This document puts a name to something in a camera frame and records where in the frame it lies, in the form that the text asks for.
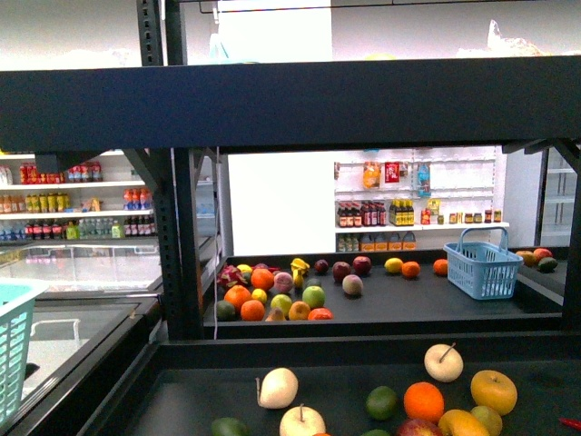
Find light blue carried basket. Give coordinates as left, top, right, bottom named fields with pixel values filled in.
left=0, top=278, right=47, bottom=431

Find small yellow lemon in pile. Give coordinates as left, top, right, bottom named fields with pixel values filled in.
left=251, top=288, right=268, bottom=305

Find white background grocery shelf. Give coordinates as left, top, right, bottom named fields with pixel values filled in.
left=334, top=146, right=508, bottom=253

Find yellow lemon back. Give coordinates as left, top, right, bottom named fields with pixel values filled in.
left=384, top=257, right=403, bottom=274

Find green fruit on top shelf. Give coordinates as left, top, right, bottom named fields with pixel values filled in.
left=363, top=53, right=397, bottom=61

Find left beverage shelf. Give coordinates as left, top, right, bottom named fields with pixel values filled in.
left=1, top=150, right=157, bottom=243

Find light blue basket on shelf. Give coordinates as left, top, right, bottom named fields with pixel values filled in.
left=443, top=226, right=524, bottom=301

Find black metal display shelf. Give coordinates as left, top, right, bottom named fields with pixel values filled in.
left=1, top=1, right=580, bottom=435

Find yellow banana bunch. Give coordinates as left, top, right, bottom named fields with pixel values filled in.
left=290, top=258, right=310, bottom=289

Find pink peach in pile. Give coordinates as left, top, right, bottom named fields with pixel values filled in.
left=273, top=272, right=294, bottom=293

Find large orange back row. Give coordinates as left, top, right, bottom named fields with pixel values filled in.
left=251, top=268, right=274, bottom=292

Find dark red apple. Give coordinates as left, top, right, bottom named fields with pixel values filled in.
left=332, top=261, right=351, bottom=283

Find yellow green apple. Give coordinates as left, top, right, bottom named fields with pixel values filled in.
left=271, top=293, right=292, bottom=318

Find pink dragon fruit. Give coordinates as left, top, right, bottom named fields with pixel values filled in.
left=217, top=265, right=247, bottom=290

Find red apple back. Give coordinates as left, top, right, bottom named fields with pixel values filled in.
left=352, top=256, right=372, bottom=276

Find lone pink green peach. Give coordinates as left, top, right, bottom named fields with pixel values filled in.
left=341, top=274, right=363, bottom=297

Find yellow orange apple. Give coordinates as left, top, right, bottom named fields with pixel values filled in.
left=288, top=301, right=311, bottom=321

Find orange front left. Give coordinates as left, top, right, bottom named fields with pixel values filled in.
left=223, top=285, right=251, bottom=314

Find orange front middle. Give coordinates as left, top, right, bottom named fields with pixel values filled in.
left=241, top=300, right=265, bottom=322

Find red orange tomato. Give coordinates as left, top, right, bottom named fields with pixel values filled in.
left=308, top=307, right=334, bottom=321

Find dark green avocado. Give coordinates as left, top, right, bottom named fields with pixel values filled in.
left=215, top=300, right=237, bottom=322

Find orange mandarin back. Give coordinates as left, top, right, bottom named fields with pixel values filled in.
left=401, top=261, right=421, bottom=280

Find orange beside basket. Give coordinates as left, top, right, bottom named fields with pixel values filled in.
left=433, top=259, right=448, bottom=277

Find white pear left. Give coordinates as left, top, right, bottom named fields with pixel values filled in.
left=255, top=367, right=299, bottom=410

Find green lime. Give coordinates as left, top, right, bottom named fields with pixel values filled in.
left=365, top=385, right=398, bottom=421

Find glass top freezer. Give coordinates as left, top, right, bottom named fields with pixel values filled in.
left=1, top=241, right=162, bottom=407

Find white pear right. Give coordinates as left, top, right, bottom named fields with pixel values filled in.
left=424, top=344, right=464, bottom=382

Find orange on front tray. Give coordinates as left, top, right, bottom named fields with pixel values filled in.
left=403, top=381, right=445, bottom=424

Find red apple front tray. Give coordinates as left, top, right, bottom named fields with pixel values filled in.
left=395, top=419, right=443, bottom=436

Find mango pile far right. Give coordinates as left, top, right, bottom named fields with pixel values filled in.
left=516, top=247, right=558, bottom=273

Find yellow mango front tray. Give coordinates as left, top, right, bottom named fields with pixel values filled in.
left=438, top=409, right=489, bottom=436

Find yellow apple front tray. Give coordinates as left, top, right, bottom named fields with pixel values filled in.
left=470, top=370, right=518, bottom=416

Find bagged produce top right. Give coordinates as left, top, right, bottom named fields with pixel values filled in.
left=456, top=19, right=580, bottom=59

